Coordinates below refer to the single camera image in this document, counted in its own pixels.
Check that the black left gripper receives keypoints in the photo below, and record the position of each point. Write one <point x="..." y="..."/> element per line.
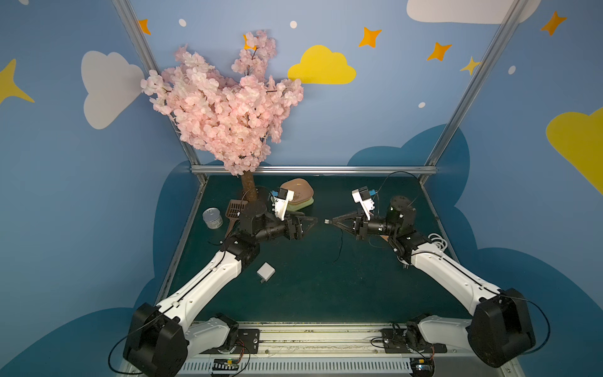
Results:
<point x="293" y="227"/>

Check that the aluminium frame rail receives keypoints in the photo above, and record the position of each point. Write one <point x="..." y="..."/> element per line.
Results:
<point x="344" y="170"/>

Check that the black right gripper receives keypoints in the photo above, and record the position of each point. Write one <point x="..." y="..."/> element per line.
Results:
<point x="359" y="226"/>

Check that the artificial cherry blossom tree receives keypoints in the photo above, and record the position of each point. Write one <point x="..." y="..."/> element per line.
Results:
<point x="233" y="119"/>

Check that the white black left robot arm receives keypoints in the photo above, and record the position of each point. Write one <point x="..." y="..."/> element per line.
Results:
<point x="162" y="337"/>

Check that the pink panda pet bowl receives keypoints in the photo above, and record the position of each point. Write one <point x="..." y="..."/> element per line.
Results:
<point x="301" y="188"/>

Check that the green electronic kitchen scale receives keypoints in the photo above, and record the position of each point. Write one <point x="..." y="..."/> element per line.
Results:
<point x="299" y="206"/>

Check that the dark metal tree base plate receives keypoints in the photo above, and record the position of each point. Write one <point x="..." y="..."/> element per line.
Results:
<point x="262" y="195"/>

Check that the small black controller box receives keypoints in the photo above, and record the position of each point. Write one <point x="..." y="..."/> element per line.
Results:
<point x="421" y="367"/>

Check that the brown plastic litter scoop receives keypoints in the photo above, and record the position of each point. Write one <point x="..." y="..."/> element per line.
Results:
<point x="233" y="211"/>

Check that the white USB power adapter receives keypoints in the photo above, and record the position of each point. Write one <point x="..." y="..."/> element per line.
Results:
<point x="265" y="272"/>

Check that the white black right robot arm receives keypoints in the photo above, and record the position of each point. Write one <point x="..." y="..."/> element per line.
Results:
<point x="500" y="328"/>

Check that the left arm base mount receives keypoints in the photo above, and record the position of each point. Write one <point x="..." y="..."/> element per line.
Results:
<point x="235" y="338"/>

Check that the silver tin can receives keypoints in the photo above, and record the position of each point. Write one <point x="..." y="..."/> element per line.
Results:
<point x="212" y="218"/>

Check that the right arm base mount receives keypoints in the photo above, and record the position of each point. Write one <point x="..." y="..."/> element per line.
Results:
<point x="407" y="339"/>

